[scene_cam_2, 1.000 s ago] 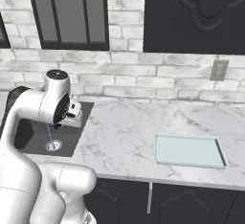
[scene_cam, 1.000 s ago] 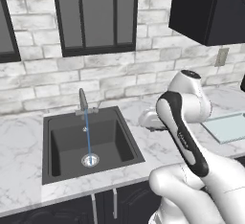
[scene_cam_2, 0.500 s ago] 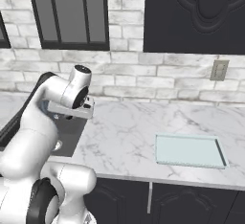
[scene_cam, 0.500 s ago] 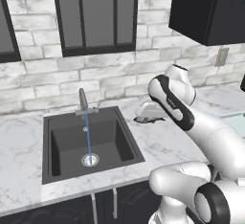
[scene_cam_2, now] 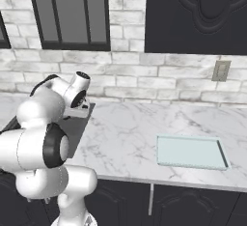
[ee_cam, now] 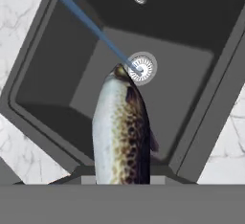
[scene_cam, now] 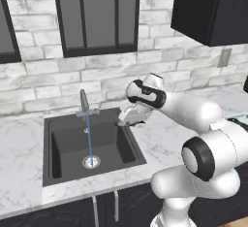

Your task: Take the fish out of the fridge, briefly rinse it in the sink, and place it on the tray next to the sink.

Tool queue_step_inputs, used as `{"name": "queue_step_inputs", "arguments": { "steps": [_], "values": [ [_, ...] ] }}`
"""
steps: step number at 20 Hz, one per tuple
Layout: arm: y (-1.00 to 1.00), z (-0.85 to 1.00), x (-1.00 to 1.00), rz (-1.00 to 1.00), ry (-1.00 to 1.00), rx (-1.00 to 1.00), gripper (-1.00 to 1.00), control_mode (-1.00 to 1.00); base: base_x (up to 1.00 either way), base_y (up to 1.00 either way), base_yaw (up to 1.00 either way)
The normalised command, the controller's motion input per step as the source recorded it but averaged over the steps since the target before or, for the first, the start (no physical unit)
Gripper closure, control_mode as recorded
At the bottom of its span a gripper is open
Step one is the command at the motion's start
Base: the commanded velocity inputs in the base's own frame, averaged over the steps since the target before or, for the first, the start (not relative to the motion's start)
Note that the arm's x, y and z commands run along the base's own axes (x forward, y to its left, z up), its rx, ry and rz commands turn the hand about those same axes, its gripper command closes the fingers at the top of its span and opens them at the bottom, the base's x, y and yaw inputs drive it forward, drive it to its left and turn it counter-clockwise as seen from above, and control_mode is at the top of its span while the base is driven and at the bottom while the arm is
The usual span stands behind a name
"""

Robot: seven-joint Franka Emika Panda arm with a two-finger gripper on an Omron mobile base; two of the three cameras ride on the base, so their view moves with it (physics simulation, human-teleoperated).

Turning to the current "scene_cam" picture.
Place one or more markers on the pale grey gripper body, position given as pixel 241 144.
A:
pixel 133 113

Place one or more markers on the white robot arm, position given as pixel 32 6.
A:
pixel 197 111

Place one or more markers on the dark grey sink basin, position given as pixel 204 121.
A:
pixel 109 146

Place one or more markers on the grey sink tap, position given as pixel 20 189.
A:
pixel 84 101

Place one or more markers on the silver sink drain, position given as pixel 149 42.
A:
pixel 91 162

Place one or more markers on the blue water stream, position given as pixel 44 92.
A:
pixel 89 137

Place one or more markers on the black lower cupboard door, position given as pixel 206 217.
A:
pixel 48 216
pixel 135 205

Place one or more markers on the wide black framed window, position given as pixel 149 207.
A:
pixel 97 14

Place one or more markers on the black worktop appliance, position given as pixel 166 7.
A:
pixel 246 83

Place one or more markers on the narrow black framed window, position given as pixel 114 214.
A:
pixel 6 27

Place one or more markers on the grey wall socket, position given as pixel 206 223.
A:
pixel 224 58

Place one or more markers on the black wall cupboard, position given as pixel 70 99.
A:
pixel 206 7

